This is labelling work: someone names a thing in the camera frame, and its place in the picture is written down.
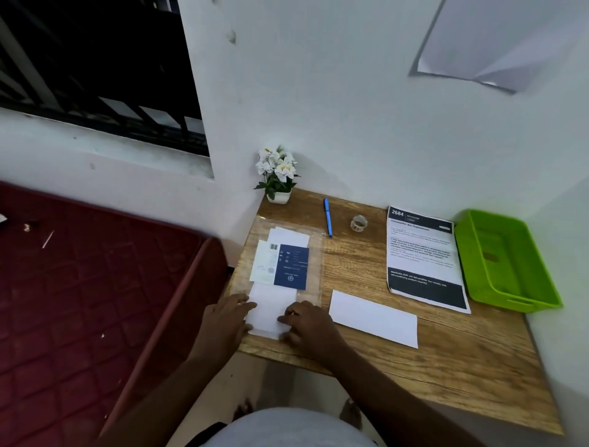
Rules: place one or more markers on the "person's foot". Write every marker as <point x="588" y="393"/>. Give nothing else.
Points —
<point x="243" y="410"/>
<point x="352" y="414"/>

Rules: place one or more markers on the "dark red mattress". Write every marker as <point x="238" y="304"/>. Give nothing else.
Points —
<point x="92" y="313"/>

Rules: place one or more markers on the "person's right hand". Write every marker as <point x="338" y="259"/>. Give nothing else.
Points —
<point x="313" y="336"/>

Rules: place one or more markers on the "person's left forearm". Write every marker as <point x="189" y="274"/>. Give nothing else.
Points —
<point x="170" y="405"/>

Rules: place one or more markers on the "blue pen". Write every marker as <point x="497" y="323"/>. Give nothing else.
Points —
<point x="328" y="218"/>

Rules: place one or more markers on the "printed paper sheet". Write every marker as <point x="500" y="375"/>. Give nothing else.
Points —
<point x="372" y="317"/>
<point x="423" y="258"/>

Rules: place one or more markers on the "green plastic tray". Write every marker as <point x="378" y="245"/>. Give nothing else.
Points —
<point x="501" y="271"/>

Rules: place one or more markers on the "potted white flower plant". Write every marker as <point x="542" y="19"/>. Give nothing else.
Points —
<point x="278" y="172"/>

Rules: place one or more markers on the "person's right foot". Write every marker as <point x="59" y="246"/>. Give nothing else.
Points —
<point x="352" y="414"/>

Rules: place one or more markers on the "small white stick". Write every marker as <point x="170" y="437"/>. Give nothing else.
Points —
<point x="48" y="239"/>

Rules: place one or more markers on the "person's left foot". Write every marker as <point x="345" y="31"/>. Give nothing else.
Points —
<point x="243" y="410"/>

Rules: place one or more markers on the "person's grey shirt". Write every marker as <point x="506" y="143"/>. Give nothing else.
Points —
<point x="285" y="430"/>

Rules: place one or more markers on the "dark window with grille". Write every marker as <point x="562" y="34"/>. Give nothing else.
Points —
<point x="92" y="60"/>

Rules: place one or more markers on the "stack of white envelopes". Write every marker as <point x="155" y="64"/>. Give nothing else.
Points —
<point x="290" y="237"/>

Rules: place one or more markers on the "white paper sheet on wall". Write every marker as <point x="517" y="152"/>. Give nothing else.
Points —
<point x="497" y="37"/>

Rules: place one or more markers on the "person's left hand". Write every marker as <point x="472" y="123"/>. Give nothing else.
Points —
<point x="221" y="331"/>

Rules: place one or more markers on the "blue and white label card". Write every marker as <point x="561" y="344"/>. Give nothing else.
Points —
<point x="290" y="267"/>

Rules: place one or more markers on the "small clear tape roll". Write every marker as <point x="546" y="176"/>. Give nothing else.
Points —
<point x="353" y="225"/>

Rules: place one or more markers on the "clear plastic bag with card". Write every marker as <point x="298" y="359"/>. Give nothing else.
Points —
<point x="315" y="258"/>

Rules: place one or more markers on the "small pale scrap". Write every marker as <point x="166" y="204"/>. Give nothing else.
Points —
<point x="31" y="226"/>

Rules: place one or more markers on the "person's right forearm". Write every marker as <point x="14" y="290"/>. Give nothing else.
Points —
<point x="405" y="410"/>

